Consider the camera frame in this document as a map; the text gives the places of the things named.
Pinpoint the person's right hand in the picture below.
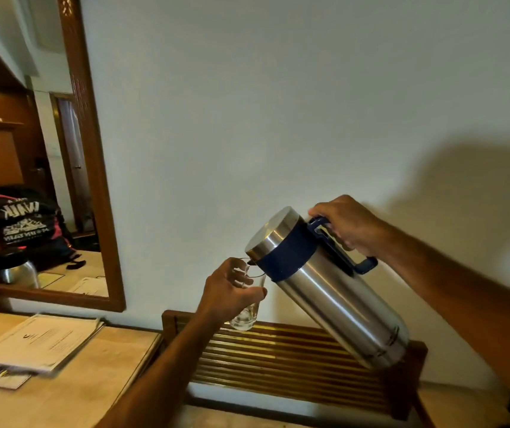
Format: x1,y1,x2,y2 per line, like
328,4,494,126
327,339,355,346
308,195,388,260

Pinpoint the person's left hand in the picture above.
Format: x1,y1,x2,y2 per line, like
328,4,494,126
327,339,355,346
196,257,267,329

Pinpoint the clear drinking glass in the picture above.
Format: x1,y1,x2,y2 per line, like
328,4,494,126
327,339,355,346
229,258,267,332

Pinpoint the steel flask with blue collar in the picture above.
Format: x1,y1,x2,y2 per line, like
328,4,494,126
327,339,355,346
245,206,411,371

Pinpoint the person's left forearm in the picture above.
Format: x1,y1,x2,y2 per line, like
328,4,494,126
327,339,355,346
96,307,228,428

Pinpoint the person's right forearm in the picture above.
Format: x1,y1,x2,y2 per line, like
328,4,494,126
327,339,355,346
371,220,510,417

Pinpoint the wooden slatted luggage rack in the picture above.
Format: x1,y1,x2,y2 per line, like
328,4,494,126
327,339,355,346
161,309,437,428

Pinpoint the white paper booklet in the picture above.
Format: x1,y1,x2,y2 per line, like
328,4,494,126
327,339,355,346
0,313,105,375

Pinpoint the wooden framed wall mirror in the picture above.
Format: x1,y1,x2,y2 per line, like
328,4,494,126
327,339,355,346
0,0,127,314

